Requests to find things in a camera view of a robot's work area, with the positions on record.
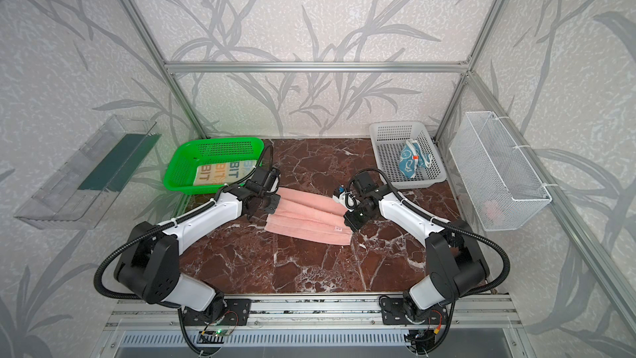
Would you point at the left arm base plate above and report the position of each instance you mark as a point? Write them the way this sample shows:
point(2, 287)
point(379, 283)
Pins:
point(231, 312)

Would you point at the clear acrylic wall shelf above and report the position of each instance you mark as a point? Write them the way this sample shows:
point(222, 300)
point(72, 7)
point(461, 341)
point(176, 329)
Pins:
point(81, 192)

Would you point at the white plastic basket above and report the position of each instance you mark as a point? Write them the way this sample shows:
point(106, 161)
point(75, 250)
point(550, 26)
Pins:
point(390, 140)

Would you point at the teal patterned towel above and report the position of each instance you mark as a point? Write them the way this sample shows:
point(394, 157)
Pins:
point(413, 158)

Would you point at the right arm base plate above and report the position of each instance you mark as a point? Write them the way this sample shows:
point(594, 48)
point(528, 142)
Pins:
point(403, 311)

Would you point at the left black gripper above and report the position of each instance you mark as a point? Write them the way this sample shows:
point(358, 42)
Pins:
point(268, 201)

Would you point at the aluminium cage frame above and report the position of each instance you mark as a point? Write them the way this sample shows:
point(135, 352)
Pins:
point(616, 287)

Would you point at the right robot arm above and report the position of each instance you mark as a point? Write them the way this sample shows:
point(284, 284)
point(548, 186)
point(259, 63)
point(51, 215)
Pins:
point(454, 260)

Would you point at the aluminium front rail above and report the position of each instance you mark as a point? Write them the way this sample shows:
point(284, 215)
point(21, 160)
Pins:
point(365, 311)

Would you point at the cream lettered towel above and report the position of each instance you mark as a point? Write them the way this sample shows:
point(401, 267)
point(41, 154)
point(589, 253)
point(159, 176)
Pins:
point(222, 173)

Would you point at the green plastic basket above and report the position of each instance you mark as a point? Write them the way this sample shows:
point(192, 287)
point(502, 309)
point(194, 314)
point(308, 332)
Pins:
point(180, 173)

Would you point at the pink towel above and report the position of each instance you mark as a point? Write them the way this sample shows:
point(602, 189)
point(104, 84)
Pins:
point(310, 217)

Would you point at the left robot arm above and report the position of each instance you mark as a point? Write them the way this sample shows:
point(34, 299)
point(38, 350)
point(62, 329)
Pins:
point(150, 267)

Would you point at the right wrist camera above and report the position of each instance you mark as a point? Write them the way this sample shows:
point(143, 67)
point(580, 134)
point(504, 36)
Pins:
point(343, 198)

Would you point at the pink object in wire basket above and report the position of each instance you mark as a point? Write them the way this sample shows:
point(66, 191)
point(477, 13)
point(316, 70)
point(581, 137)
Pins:
point(494, 212)

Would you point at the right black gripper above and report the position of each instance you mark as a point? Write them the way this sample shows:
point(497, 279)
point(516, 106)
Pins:
point(355, 216)

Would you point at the white wire mesh basket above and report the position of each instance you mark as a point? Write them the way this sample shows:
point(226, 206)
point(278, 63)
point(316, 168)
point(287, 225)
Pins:
point(494, 168)

